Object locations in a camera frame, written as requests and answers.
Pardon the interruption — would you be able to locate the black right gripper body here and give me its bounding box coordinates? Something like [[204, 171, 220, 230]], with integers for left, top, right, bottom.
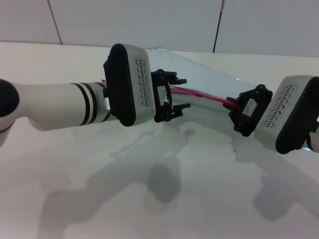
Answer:
[[228, 84, 273, 137]]

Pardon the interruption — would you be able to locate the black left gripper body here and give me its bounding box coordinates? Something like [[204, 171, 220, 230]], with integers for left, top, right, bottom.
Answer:
[[151, 69, 175, 123]]

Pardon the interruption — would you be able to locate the clear red-zip document bag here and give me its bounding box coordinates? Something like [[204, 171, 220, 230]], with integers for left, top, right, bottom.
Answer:
[[100, 47, 259, 125]]

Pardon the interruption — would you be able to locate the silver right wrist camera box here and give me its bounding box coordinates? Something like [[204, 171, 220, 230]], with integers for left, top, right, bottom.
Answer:
[[254, 75, 319, 154]]

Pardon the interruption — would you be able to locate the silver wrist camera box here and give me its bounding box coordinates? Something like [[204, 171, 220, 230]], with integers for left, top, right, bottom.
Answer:
[[103, 43, 157, 127], [254, 75, 319, 154]]

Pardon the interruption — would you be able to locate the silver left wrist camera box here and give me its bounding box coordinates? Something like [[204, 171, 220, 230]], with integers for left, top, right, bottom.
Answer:
[[103, 43, 157, 127]]

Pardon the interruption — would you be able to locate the black wall strip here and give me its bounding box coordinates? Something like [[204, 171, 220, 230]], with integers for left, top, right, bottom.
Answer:
[[212, 0, 226, 53]]

